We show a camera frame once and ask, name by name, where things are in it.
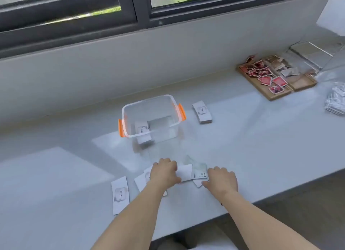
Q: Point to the person's left hand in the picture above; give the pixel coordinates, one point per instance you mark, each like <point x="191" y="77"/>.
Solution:
<point x="163" y="173"/>

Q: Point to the person's right hand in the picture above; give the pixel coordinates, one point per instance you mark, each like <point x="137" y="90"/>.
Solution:
<point x="222" y="182"/>

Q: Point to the person's right thumb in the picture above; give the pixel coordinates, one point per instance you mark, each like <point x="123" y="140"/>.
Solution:
<point x="207" y="184"/>

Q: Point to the person's left thumb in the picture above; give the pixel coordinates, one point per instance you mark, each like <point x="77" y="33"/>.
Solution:
<point x="175" y="178"/>

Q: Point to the plain white card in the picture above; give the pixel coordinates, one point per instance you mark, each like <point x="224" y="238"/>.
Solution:
<point x="186" y="173"/>
<point x="199" y="183"/>

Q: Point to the person's left forearm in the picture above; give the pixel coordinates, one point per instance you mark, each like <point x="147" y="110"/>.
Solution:
<point x="134" y="220"/>

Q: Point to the person's right forearm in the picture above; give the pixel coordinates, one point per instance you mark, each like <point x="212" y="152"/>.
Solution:
<point x="256" y="222"/>

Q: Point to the white card with small text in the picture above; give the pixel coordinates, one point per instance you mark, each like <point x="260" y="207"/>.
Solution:
<point x="200" y="171"/>

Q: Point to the white card with grey print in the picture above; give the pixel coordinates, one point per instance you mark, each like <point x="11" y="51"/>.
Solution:
<point x="120" y="194"/>
<point x="142" y="131"/>
<point x="147" y="171"/>
<point x="140" y="183"/>

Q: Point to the plain grey card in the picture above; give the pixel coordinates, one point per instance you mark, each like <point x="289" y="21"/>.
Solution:
<point x="160" y="123"/>

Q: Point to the stack of white cards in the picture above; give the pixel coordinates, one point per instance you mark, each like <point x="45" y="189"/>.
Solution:
<point x="202" y="112"/>

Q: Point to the pile of red packets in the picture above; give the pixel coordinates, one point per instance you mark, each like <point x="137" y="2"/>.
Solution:
<point x="265" y="79"/>

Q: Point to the wooden divided tray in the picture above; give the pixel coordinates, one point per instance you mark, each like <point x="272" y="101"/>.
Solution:
<point x="302" y="84"/>

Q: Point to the pile of beige packets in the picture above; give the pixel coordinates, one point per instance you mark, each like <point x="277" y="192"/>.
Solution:
<point x="277" y="65"/>

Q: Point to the pile of silver packets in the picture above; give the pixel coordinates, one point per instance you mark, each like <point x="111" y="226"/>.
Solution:
<point x="337" y="101"/>

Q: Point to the clear acrylic holder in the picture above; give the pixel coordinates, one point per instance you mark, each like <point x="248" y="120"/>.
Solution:
<point x="310" y="51"/>

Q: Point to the white paper sheet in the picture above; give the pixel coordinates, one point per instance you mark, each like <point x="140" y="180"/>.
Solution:
<point x="333" y="15"/>

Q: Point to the dark window frame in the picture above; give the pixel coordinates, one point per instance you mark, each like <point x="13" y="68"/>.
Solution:
<point x="140" y="12"/>

